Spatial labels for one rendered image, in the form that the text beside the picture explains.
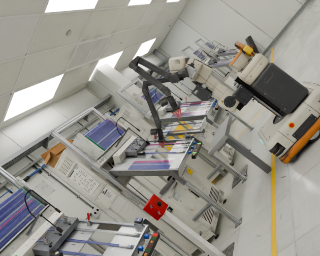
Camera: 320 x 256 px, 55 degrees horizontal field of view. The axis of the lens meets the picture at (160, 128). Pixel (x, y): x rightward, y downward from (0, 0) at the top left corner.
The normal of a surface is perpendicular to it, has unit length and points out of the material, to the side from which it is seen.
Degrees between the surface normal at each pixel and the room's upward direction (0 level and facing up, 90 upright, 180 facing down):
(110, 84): 90
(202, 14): 90
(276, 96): 90
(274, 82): 90
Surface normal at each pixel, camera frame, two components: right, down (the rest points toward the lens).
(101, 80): -0.32, 0.38
